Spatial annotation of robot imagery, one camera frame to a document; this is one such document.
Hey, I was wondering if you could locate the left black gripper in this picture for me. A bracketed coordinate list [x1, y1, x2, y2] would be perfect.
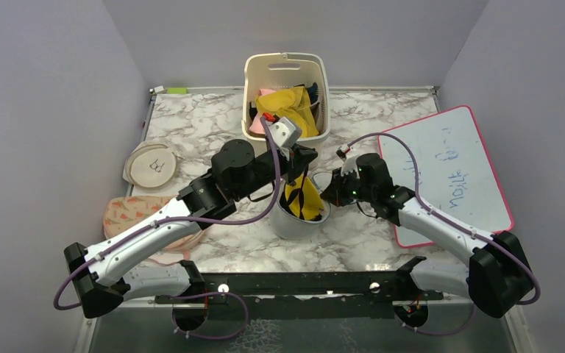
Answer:
[233, 143, 318, 202]

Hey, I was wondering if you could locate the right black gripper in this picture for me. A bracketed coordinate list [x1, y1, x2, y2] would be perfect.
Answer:
[321, 166, 376, 208]

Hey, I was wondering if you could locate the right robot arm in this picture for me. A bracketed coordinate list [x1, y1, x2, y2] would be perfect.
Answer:
[321, 153, 541, 318]

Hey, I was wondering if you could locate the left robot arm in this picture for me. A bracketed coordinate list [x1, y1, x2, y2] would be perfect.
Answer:
[53, 139, 318, 318]

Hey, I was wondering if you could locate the cream laundry basket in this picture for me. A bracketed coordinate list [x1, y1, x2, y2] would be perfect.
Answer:
[242, 53, 330, 155]

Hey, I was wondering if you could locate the floral pink laundry bag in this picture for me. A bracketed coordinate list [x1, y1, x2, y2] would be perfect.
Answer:
[102, 196, 206, 266]

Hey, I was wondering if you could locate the pink garment in basket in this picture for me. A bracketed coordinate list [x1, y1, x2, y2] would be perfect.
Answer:
[249, 88, 276, 136]

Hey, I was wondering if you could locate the pink framed whiteboard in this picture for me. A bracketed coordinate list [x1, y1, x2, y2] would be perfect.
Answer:
[377, 105, 514, 232]

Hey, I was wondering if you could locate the yellow garment in basket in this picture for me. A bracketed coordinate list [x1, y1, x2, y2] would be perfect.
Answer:
[256, 86, 319, 138]

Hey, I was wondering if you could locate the green tape piece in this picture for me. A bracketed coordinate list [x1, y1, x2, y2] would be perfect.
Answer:
[166, 87, 188, 95]

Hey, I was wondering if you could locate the dark garment in basket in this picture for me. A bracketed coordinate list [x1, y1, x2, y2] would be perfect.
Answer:
[307, 82, 321, 118]

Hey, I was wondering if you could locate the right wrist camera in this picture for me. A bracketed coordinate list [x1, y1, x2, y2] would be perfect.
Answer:
[336, 144, 360, 177]

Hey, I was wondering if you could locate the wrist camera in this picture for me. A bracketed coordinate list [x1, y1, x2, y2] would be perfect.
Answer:
[336, 144, 360, 177]
[268, 117, 302, 149]

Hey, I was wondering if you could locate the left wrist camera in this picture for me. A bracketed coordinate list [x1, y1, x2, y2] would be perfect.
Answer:
[268, 117, 302, 149]

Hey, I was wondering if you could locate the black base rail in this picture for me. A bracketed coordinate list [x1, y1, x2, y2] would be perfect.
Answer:
[154, 257, 444, 321]

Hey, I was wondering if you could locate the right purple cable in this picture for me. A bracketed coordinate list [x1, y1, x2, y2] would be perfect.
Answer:
[343, 132, 541, 338]

